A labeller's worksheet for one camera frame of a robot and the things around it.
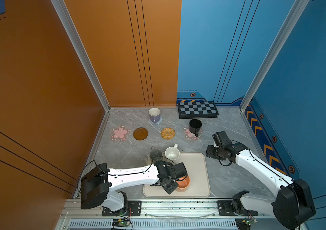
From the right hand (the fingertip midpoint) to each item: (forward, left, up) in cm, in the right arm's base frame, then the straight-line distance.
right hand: (207, 152), depth 85 cm
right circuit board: (-34, -14, -9) cm, 38 cm away
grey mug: (-2, +30, +1) cm, 31 cm away
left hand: (-17, +22, -4) cm, 28 cm away
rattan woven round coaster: (+21, +24, -9) cm, 33 cm away
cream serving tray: (-4, +6, -9) cm, 11 cm away
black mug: (+23, +4, -2) cm, 23 cm away
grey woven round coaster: (+31, +30, -7) cm, 44 cm away
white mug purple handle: (+31, +33, 0) cm, 46 cm away
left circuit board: (-33, +47, -9) cm, 58 cm away
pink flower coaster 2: (+18, +8, -8) cm, 21 cm away
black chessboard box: (+41, 0, -5) cm, 42 cm away
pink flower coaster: (+20, +59, -7) cm, 62 cm away
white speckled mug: (+3, +21, -6) cm, 22 cm away
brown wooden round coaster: (+19, +44, -7) cm, 48 cm away
